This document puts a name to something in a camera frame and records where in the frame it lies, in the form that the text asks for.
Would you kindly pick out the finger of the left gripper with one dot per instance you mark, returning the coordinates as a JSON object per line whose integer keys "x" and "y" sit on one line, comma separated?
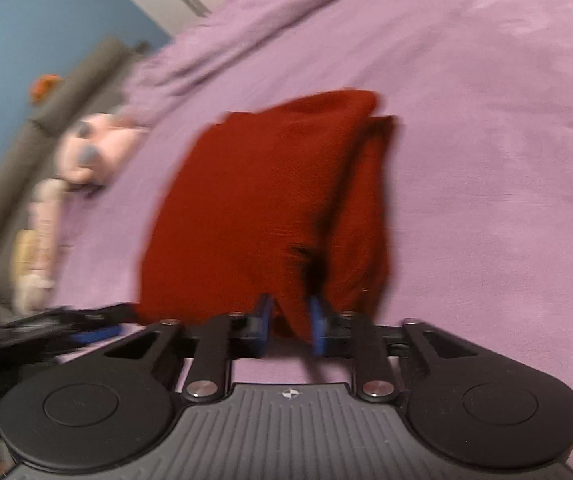
{"x": 72, "y": 329}

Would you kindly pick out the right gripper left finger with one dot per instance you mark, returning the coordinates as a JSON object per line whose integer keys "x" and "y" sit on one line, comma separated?
{"x": 219, "y": 342}

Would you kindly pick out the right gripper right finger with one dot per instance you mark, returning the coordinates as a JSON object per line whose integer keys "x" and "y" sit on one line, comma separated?
{"x": 354, "y": 337}

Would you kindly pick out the dark red knit cardigan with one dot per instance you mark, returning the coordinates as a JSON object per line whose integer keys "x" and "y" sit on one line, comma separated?
{"x": 287, "y": 202}

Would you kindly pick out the beige plush toy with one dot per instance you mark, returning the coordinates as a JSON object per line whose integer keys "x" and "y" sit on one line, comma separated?
{"x": 36, "y": 248}

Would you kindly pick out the pink plush toy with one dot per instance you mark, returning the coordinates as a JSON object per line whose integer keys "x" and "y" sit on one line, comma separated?
{"x": 96, "y": 148}

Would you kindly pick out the grey headboard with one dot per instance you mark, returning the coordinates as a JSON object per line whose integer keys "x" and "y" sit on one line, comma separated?
{"x": 92, "y": 86}

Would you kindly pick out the orange plush toy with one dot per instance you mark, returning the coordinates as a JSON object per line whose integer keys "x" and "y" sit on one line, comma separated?
{"x": 42, "y": 87}

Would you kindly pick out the purple bed sheet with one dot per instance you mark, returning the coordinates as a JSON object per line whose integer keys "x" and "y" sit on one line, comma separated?
{"x": 480, "y": 180}

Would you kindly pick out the purple duvet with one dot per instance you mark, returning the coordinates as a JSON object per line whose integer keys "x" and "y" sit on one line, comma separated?
{"x": 158, "y": 83}

